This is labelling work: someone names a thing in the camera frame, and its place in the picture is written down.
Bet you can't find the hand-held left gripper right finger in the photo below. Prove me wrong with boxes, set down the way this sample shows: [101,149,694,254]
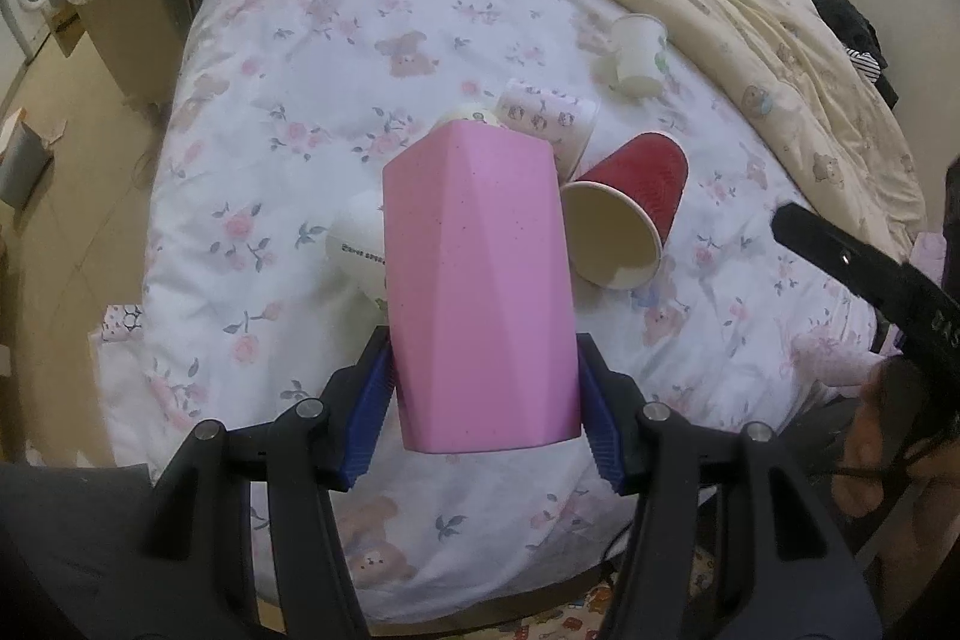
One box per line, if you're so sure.
[573,332,880,640]

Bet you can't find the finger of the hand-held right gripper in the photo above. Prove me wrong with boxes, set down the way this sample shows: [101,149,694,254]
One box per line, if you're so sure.
[771,201,920,320]

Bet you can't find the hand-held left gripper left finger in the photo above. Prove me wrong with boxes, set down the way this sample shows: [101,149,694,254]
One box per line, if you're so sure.
[146,326,395,640]

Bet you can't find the pink faceted cup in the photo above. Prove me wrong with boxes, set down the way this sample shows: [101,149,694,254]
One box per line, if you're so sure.
[381,121,582,455]

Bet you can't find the white paper cup black lettering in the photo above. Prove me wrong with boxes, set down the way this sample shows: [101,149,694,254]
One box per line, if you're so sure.
[325,187,391,319]

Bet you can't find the red paper cup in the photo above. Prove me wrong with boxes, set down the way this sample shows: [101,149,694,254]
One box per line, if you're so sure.
[559,131,689,292]

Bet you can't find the white green print paper cup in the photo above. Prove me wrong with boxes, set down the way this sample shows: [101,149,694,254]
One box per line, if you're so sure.
[609,13,668,100]

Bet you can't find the white bear print paper cup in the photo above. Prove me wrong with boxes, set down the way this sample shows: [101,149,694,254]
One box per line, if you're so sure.
[496,78,601,182]

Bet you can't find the cream paper cup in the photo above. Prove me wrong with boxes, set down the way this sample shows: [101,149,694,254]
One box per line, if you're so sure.
[439,106,502,131]

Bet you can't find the person's right hand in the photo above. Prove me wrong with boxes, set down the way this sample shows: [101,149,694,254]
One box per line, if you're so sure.
[838,361,960,562]

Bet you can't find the black clothing pile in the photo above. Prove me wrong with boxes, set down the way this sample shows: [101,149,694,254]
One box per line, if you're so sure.
[810,0,901,109]

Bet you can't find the small patterned packet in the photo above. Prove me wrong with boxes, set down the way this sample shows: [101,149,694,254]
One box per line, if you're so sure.
[99,302,145,347]

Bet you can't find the white floral bed sheet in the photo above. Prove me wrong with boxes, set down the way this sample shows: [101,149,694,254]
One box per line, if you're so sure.
[96,0,882,620]

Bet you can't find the grey bin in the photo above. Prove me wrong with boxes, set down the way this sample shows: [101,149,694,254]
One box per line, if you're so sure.
[0,111,55,211]

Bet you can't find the brown cardboard box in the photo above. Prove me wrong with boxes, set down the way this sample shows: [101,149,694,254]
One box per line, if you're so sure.
[73,0,197,112]

